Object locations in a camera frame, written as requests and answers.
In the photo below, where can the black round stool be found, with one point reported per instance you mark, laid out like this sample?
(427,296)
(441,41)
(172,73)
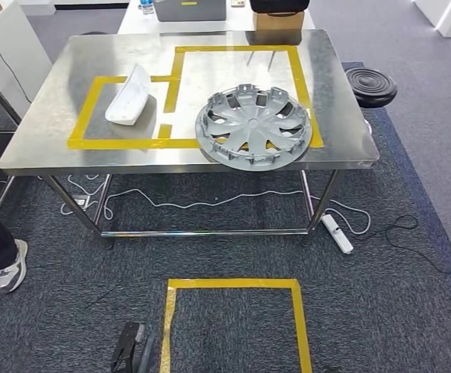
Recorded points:
(370,86)
(93,33)

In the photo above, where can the white plastic car part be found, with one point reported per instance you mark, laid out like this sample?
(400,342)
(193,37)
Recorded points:
(130,98)

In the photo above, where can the white cabinet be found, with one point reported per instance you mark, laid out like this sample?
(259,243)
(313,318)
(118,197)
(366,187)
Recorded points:
(19,56)

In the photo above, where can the grey plastic hubcap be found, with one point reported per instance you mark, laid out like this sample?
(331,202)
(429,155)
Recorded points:
(252,128)

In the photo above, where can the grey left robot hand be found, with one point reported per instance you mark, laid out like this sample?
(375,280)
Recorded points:
(147,355)

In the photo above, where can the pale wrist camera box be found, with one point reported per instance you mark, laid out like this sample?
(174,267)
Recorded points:
(126,345)

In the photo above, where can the grey laptop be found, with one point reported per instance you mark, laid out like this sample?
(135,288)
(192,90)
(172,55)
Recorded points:
(190,10)

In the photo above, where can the steel workbench table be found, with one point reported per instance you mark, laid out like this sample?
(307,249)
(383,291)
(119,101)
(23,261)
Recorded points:
(346,134)

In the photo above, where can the clear water bottle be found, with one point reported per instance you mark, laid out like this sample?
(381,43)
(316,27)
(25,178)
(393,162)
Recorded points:
(146,6)

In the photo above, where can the white phone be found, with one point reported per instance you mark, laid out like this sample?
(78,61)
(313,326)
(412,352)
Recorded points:
(238,2)

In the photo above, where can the white desk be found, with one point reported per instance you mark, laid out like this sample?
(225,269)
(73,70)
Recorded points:
(136,23)

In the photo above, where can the black carrying bag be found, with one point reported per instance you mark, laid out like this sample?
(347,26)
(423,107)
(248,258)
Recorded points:
(279,5)

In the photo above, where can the white power strip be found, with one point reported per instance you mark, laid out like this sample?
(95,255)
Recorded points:
(337,233)
(81,201)

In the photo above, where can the white display platform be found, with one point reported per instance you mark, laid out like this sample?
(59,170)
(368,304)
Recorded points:
(447,18)

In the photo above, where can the yellow floor tape rectangle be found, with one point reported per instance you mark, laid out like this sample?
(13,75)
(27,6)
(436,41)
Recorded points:
(299,319)

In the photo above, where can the white long bench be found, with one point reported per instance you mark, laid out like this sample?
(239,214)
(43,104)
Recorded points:
(54,4)

